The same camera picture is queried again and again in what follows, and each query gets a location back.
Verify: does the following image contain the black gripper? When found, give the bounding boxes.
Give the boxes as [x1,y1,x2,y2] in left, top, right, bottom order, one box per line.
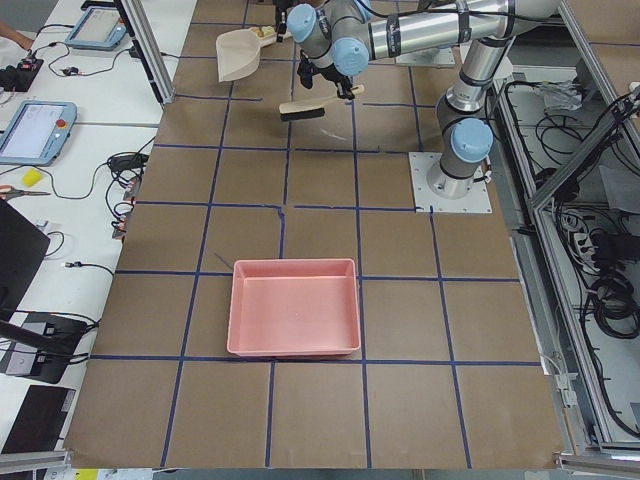
[297,52,353,100]
[272,0,293,43]

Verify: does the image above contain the beige plastic dustpan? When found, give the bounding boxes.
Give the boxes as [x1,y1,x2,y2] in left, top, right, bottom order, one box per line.
[215,27,276,82]

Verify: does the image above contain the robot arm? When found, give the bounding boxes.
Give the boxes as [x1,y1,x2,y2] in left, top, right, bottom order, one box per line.
[274,0,559,200]

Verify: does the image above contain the pink plastic bin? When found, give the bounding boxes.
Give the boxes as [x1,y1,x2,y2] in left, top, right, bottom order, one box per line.
[226,259,361,357]

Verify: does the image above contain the blue teach pendant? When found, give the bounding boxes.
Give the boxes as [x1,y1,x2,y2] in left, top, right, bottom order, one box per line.
[64,6,127,51]
[1,100,77,167]

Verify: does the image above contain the aluminium frame post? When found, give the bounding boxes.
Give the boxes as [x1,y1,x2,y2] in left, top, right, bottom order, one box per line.
[114,0,175,106]

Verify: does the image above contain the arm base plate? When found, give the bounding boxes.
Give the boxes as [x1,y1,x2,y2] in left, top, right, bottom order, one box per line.
[408,152,492,214]
[394,47,456,69]

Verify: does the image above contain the orange handled scissors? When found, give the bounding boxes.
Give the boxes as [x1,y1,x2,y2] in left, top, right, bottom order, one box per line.
[0,185,49,201]

